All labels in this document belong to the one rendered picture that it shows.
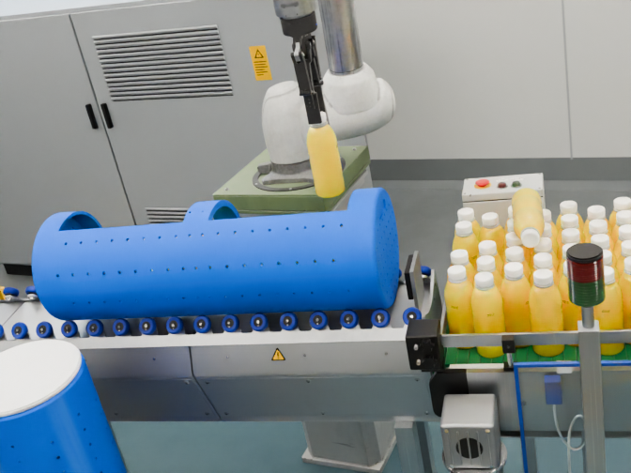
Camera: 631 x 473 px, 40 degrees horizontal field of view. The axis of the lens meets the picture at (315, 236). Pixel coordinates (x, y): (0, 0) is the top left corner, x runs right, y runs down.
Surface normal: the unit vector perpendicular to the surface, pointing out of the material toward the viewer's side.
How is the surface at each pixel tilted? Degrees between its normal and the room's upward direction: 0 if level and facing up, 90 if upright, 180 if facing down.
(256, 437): 0
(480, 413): 0
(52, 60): 90
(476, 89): 90
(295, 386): 109
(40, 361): 0
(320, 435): 90
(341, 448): 90
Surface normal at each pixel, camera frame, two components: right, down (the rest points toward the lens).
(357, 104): 0.19, 0.46
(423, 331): -0.18, -0.88
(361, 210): -0.26, -0.61
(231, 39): -0.40, 0.48
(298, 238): -0.29, -0.20
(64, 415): 0.74, 0.17
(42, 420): 0.49, 0.31
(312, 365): -0.27, 0.15
